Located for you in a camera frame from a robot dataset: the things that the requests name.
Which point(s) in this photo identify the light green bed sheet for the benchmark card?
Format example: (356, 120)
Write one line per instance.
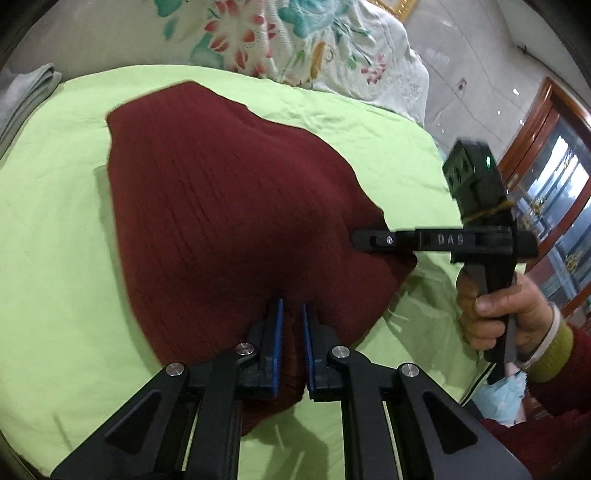
(60, 254)

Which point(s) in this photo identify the person's right forearm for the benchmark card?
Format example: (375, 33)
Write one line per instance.
(554, 406)

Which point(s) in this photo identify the maroon knit sweater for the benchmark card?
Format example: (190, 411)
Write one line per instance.
(231, 230)

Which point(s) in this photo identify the white floral quilt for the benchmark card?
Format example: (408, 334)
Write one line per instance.
(286, 41)

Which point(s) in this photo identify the grey folded blanket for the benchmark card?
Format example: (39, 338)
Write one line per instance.
(25, 101)

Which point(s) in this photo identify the gold picture frame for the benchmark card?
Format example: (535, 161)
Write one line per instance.
(392, 8)

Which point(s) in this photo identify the light blue cloth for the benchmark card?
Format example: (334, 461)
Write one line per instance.
(505, 397)

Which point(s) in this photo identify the person's right hand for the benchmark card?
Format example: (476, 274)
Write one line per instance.
(503, 318)

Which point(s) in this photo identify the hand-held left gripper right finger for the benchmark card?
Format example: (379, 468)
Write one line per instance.
(308, 350)

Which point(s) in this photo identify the wooden glass display cabinet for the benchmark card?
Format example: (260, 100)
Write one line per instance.
(549, 207)

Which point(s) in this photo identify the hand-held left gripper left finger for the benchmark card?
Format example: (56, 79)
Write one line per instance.
(276, 350)

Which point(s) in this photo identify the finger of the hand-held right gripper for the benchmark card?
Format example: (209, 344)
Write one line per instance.
(383, 240)

